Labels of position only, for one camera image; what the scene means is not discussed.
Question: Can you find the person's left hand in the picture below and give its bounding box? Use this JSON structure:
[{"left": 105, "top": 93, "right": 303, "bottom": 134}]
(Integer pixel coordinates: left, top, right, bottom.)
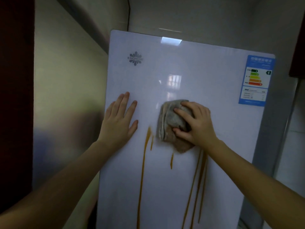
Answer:
[{"left": 97, "top": 91, "right": 139, "bottom": 151}]

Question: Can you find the person's right hand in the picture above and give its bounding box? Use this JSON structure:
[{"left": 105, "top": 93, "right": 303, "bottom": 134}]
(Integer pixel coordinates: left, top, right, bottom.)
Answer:
[{"left": 172, "top": 101, "right": 219, "bottom": 151}]

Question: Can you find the grey cleaning cloth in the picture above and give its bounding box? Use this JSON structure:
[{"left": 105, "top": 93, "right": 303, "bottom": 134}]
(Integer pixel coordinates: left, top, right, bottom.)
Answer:
[{"left": 156, "top": 100, "right": 196, "bottom": 154}]

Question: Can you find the person's right forearm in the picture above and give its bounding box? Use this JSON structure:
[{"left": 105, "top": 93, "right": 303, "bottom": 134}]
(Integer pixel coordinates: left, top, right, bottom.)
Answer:
[{"left": 203, "top": 138, "right": 305, "bottom": 229}]

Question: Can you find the person's left forearm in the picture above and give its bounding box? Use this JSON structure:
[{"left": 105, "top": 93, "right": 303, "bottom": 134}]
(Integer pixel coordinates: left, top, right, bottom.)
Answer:
[{"left": 0, "top": 140, "right": 120, "bottom": 229}]

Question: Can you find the white refrigerator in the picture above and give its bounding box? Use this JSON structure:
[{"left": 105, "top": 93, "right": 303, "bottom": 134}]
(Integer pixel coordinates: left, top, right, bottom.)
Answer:
[{"left": 95, "top": 30, "right": 299, "bottom": 229}]

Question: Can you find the wide brown drip stain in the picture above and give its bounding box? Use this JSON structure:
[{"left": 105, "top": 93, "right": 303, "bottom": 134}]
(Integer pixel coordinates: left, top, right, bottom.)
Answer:
[{"left": 182, "top": 148, "right": 209, "bottom": 229}]

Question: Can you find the blue energy label sticker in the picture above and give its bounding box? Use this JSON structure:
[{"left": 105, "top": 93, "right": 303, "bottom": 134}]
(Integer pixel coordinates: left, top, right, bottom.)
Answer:
[{"left": 238, "top": 55, "right": 276, "bottom": 107}]

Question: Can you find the dark red door panel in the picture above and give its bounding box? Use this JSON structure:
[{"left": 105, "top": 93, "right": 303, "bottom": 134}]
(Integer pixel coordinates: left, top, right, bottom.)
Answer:
[{"left": 0, "top": 0, "right": 35, "bottom": 214}]

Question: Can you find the dark red cabinet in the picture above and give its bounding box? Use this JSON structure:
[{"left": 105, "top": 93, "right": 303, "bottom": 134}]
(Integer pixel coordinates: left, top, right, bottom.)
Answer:
[{"left": 288, "top": 0, "right": 305, "bottom": 79}]

